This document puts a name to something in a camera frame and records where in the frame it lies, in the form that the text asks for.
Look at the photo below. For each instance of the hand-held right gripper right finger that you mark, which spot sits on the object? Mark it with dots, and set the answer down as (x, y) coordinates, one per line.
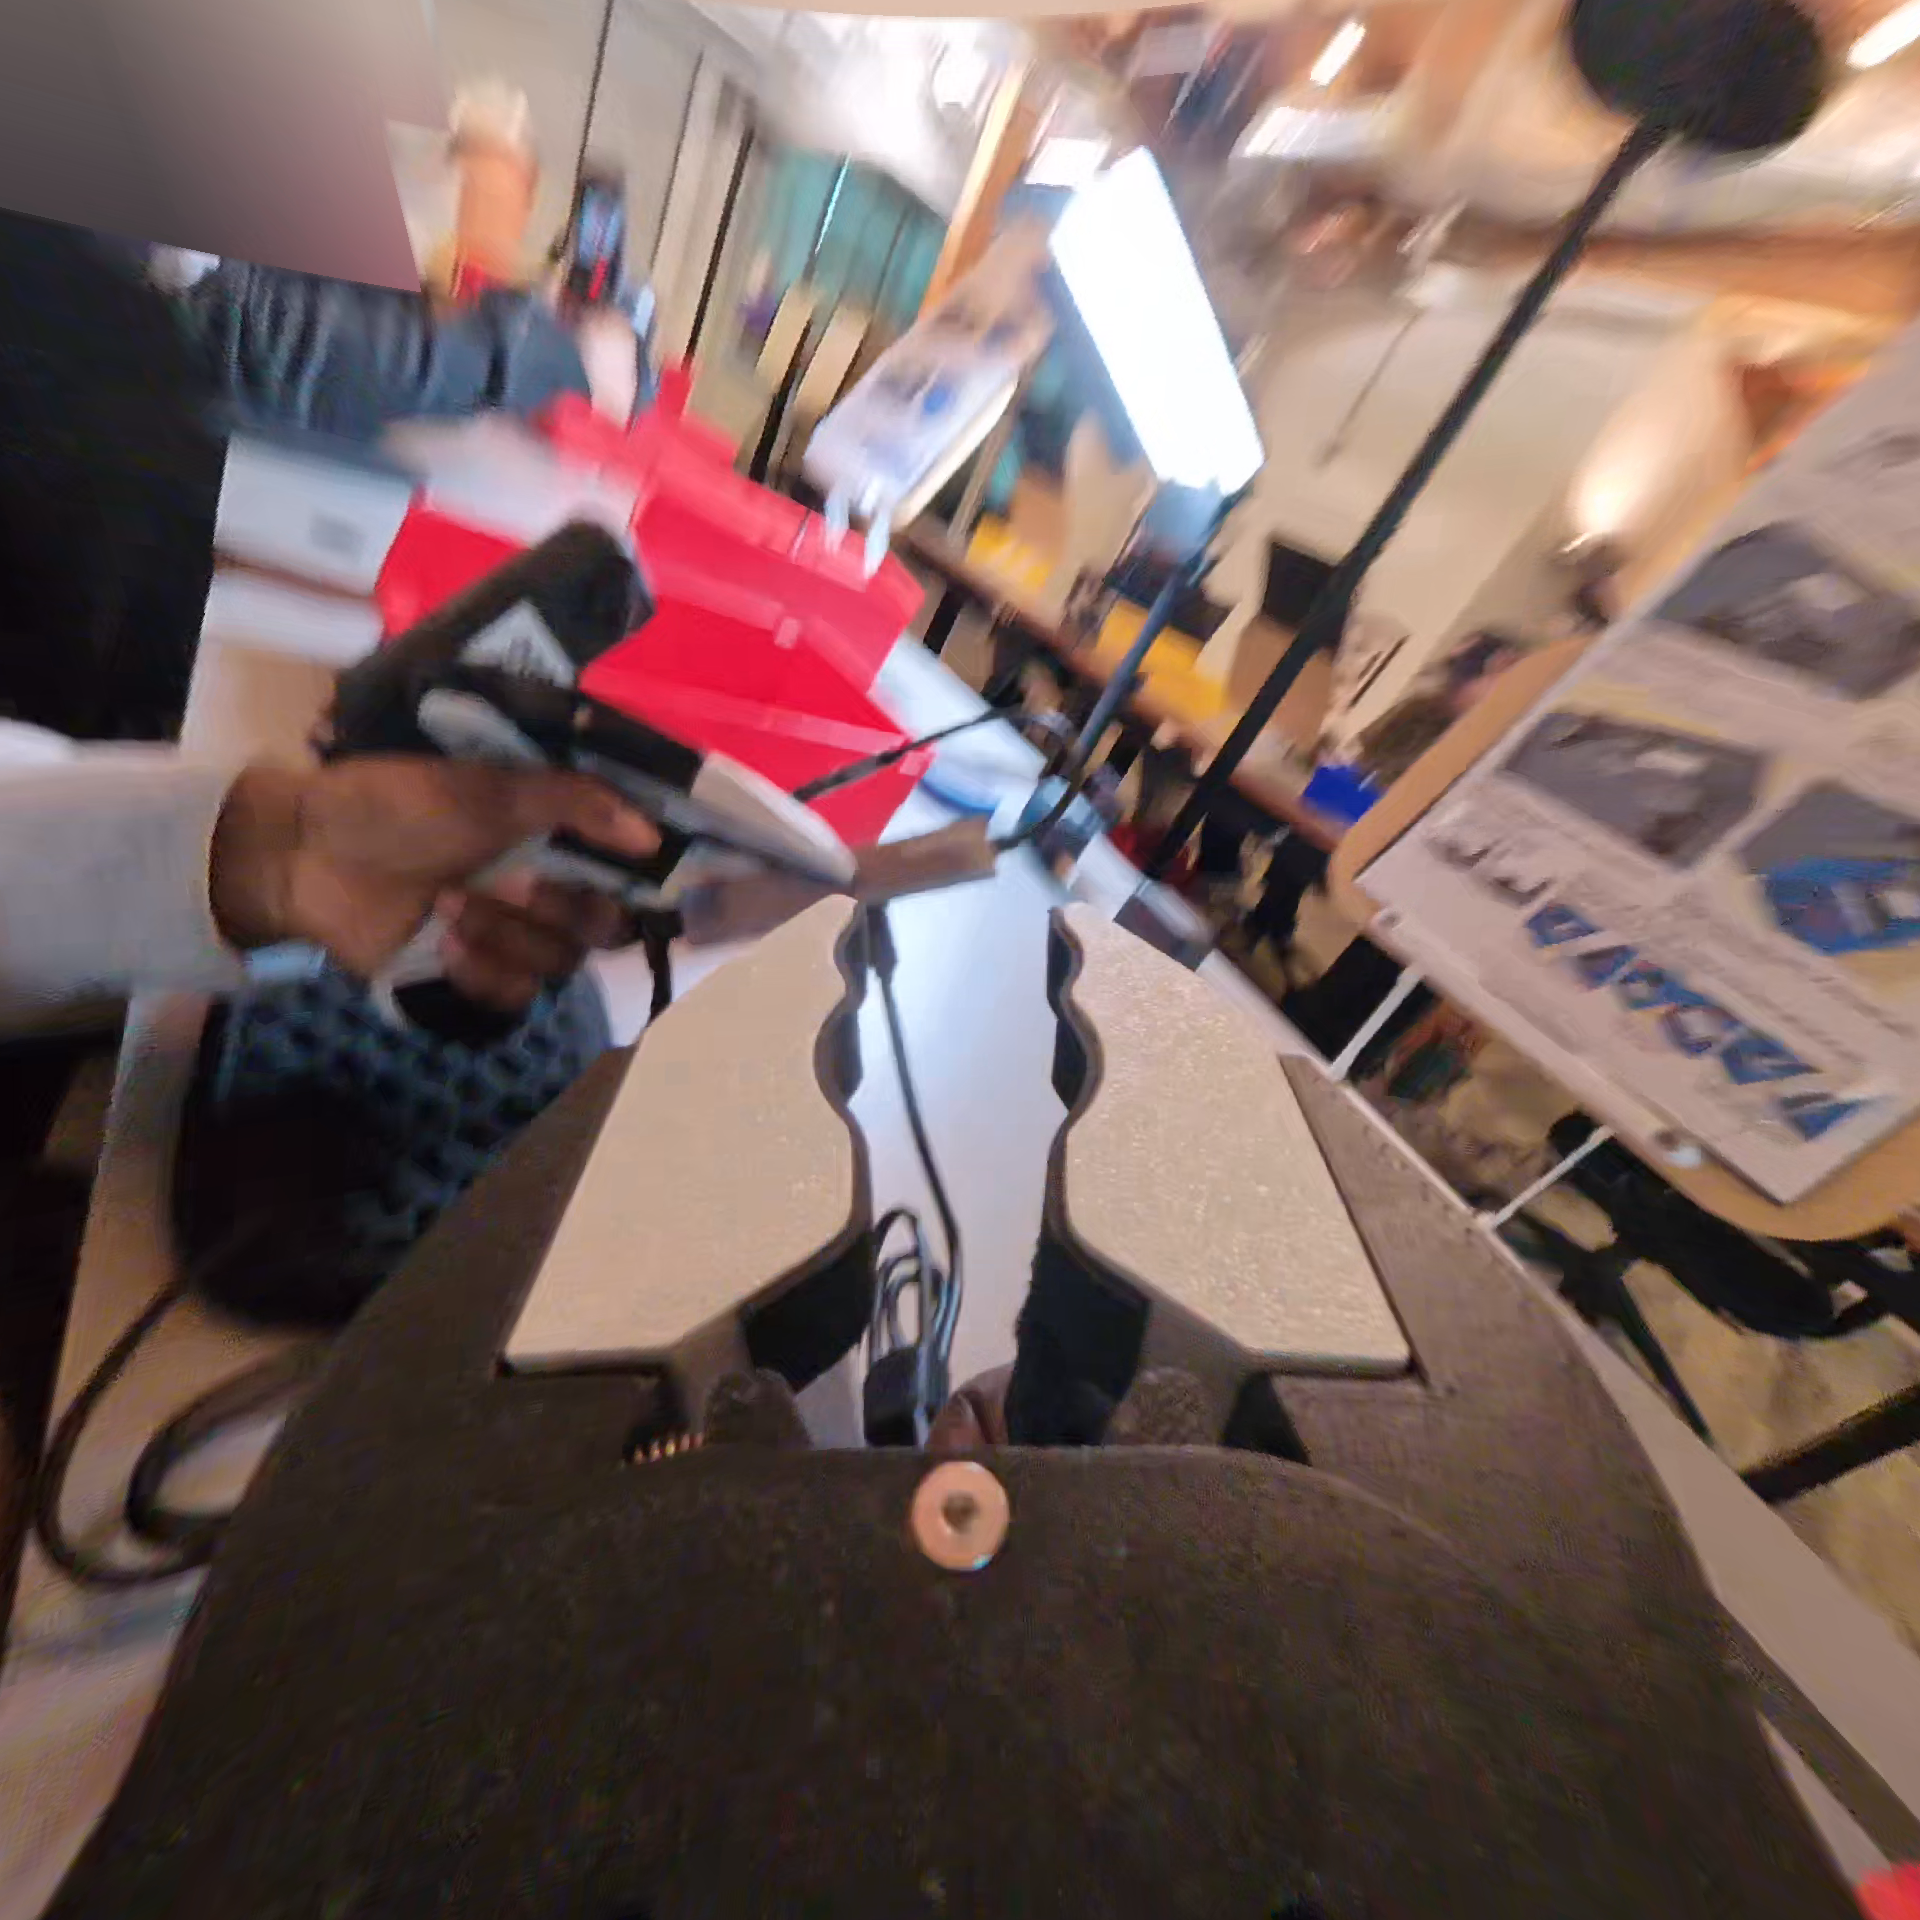
(1214, 1186)

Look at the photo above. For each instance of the grey box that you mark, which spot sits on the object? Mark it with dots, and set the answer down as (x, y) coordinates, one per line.
(1166, 918)

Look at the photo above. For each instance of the person's left forearm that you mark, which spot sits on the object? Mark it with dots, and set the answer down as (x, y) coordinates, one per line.
(107, 869)

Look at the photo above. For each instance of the black box device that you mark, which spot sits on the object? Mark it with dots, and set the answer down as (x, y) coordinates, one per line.
(1089, 849)

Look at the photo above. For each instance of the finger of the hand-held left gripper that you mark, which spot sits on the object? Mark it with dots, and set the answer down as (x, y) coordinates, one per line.
(774, 826)
(751, 914)

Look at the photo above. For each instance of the row of yellow bins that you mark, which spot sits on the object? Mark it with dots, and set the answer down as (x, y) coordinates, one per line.
(1172, 661)

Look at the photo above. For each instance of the white box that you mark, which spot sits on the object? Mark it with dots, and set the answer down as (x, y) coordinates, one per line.
(308, 510)

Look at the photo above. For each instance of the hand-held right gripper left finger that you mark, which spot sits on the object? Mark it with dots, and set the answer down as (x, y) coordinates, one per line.
(705, 1155)

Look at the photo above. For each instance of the black wrist rest pad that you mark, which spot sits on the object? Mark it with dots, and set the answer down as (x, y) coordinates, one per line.
(377, 1141)

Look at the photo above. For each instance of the person's right hand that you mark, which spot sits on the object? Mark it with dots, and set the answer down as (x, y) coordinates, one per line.
(974, 1413)

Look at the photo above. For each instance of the person's left hand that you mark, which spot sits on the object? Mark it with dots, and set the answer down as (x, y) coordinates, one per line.
(347, 855)

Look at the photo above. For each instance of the bright light panel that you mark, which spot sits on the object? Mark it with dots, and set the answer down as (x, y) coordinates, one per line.
(1155, 317)

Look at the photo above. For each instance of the black light stand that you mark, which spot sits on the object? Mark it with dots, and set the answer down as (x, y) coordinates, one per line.
(1141, 645)

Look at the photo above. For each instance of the black floor lamp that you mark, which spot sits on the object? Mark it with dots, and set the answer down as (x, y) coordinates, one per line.
(1695, 68)

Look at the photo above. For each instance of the slim grey usb hub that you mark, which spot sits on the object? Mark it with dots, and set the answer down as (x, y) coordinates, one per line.
(932, 859)

